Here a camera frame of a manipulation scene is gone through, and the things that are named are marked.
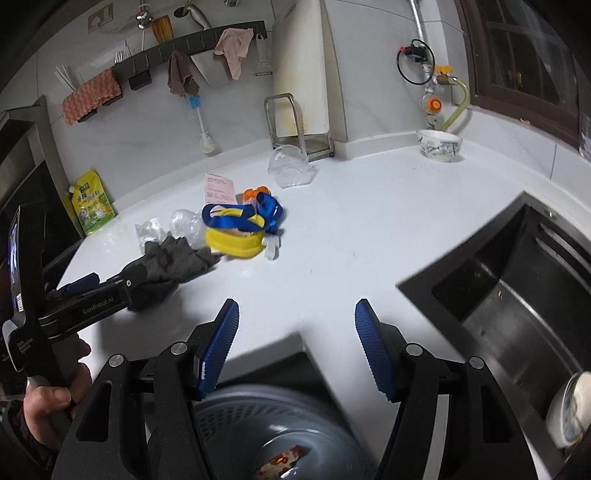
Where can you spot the dark wall hook rack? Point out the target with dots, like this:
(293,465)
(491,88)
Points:
(184,46)

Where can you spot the dark wooden window frame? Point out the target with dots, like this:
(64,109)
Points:
(521,60)

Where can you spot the white wall socket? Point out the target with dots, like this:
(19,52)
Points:
(100,17)

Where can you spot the patterned ceramic bowl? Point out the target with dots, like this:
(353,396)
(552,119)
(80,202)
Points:
(441,145)

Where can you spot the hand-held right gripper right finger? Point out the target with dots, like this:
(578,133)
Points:
(369,350)

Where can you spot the clear plastic bag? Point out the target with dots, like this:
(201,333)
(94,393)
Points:
(187,224)

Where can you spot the person's left hand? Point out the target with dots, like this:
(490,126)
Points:
(46,406)

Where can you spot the white bottle brush blue sponge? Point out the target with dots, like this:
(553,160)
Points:
(203,129)

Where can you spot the metal cutting board rack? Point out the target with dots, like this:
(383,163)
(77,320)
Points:
(295,129)

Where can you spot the yellow seasoning pouch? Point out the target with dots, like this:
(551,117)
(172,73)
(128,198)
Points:
(92,205)

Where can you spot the white bowl in sink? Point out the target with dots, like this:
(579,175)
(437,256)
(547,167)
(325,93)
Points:
(570,410)

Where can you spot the blue ribbon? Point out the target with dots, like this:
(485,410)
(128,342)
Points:
(268,210)

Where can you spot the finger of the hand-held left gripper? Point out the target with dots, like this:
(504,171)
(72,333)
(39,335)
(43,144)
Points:
(83,282)
(129,272)

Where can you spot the red snack wrapper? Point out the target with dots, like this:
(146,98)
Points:
(281,464)

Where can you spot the dark grey cloth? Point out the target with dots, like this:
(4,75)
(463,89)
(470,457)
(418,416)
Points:
(171,265)

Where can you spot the pink dishcloth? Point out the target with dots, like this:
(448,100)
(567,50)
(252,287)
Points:
(235,48)

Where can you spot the orange peel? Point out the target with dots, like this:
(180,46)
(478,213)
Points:
(254,194)

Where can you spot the white cutting board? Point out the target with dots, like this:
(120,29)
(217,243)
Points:
(314,69)

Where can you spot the clear plastic cup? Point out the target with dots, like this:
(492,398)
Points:
(288,164)

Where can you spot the metal ladle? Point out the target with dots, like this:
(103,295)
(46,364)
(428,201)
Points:
(196,14)

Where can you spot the grey plastic trash bin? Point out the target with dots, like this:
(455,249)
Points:
(240,429)

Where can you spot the yellow plastic lid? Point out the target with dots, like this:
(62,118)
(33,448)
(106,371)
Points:
(233,240)

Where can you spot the hanging cleaver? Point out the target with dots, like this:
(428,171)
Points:
(205,69)

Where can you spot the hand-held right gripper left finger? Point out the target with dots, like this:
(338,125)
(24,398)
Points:
(221,346)

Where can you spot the orange patterned dishcloth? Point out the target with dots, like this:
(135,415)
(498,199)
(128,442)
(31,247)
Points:
(90,94)

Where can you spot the black range hood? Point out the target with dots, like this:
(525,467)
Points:
(27,175)

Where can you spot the pink paper receipt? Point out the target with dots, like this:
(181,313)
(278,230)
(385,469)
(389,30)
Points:
(220,187)

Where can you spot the white straws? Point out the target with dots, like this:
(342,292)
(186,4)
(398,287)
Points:
(64,78)

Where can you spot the clear plastic wrapper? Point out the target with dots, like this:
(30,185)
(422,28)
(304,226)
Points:
(150,230)

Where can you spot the small white plastic piece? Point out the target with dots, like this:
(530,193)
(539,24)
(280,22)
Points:
(272,247)

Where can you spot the white vegetable peeler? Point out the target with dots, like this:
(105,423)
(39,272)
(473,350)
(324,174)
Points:
(263,62)

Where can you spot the brown dishcloth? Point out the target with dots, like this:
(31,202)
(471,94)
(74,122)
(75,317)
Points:
(178,74)

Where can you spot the dark kitchen sink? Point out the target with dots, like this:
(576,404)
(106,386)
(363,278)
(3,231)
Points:
(498,286)

